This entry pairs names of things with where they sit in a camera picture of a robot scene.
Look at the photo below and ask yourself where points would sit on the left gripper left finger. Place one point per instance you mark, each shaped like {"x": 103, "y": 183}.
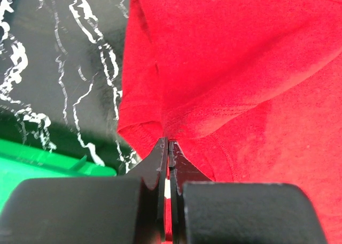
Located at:
{"x": 113, "y": 209}

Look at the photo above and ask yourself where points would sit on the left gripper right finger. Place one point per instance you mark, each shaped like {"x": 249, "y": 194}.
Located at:
{"x": 204, "y": 211}

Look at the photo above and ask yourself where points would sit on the red t shirt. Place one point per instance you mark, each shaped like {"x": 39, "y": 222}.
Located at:
{"x": 250, "y": 89}

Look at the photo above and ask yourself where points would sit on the green plastic tray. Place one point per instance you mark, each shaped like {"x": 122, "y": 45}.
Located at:
{"x": 20, "y": 162}

